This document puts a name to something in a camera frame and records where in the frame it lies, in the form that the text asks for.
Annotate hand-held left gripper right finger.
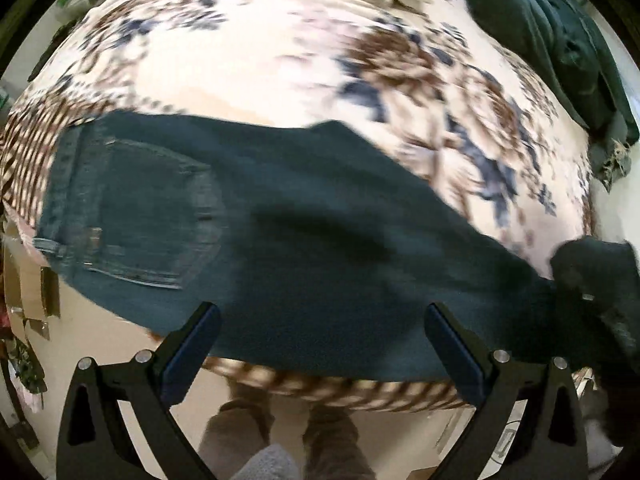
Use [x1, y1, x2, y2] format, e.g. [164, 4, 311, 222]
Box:
[424, 303, 590, 480]

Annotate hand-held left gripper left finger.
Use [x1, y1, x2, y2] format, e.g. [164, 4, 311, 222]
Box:
[57, 302, 222, 480]

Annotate person's grey sock foot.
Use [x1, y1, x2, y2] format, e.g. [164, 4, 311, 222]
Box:
[234, 442, 302, 480]

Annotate dark green cloth pile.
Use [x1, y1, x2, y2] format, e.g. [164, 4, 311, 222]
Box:
[462, 0, 640, 192]

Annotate floral printed blanket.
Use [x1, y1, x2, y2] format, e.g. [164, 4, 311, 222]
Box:
[0, 0, 603, 412]

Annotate person's leg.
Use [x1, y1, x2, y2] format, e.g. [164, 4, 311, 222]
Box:
[199, 379, 273, 480]
[301, 402, 377, 480]

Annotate dark teal denim pants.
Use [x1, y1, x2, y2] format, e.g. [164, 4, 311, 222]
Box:
[33, 112, 603, 382]

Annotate cardboard box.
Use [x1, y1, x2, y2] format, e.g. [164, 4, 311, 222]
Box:
[0, 222, 62, 343]

